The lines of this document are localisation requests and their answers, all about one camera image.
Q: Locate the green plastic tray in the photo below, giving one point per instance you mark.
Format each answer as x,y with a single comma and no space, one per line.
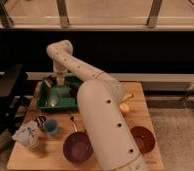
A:
53,97

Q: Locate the wooden board table top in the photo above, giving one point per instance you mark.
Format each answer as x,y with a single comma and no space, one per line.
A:
48,155

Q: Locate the orange bowl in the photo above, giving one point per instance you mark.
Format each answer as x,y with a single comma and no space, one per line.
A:
144,139

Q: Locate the red yellow apple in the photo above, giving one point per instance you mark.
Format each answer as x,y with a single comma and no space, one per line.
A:
125,109

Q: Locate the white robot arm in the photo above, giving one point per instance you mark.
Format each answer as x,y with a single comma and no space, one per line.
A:
98,100

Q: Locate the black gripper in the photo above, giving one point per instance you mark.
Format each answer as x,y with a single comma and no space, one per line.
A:
58,81

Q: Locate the blue cup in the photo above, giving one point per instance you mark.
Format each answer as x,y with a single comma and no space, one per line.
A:
50,127

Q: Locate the white crumpled cloth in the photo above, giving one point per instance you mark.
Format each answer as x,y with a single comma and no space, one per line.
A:
27,135

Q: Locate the purple bowl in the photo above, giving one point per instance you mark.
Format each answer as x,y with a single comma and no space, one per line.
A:
77,147

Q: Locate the black chair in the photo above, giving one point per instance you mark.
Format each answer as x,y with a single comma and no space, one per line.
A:
12,83

